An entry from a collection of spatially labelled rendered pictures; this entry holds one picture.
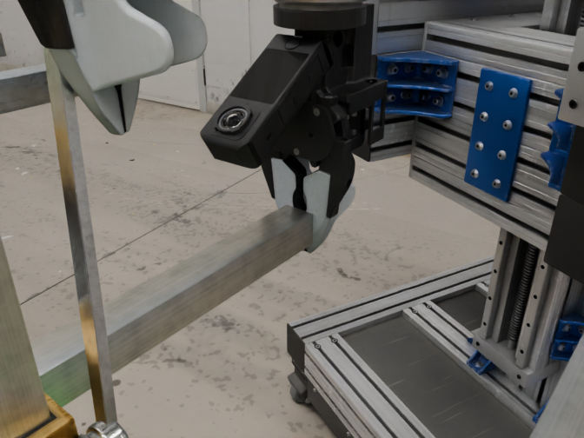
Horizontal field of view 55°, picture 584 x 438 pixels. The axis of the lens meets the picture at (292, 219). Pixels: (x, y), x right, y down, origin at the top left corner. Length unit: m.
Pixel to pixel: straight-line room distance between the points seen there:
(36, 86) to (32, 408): 0.35
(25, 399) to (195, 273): 0.16
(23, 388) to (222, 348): 1.40
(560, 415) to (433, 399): 0.93
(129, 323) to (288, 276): 1.61
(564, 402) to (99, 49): 0.29
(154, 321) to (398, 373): 0.96
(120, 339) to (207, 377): 1.23
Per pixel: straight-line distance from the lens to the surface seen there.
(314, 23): 0.42
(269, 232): 0.44
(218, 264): 0.41
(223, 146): 0.38
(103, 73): 0.28
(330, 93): 0.44
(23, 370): 0.28
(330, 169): 0.45
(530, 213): 0.85
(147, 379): 1.61
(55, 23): 0.28
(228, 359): 1.63
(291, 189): 0.48
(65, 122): 0.29
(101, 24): 0.28
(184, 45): 0.30
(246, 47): 3.49
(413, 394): 1.25
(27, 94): 0.57
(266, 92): 0.40
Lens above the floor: 1.07
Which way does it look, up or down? 27 degrees down
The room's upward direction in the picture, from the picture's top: straight up
